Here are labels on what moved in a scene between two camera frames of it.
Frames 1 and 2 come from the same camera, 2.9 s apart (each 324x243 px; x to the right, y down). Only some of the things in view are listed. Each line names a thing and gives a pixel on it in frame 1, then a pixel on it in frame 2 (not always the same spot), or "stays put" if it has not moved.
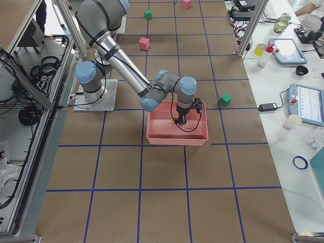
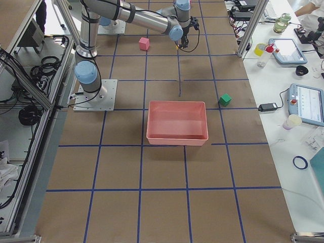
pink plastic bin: [162, 130] stays put
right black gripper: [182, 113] to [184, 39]
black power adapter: [267, 107] stays put
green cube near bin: [225, 100] stays put
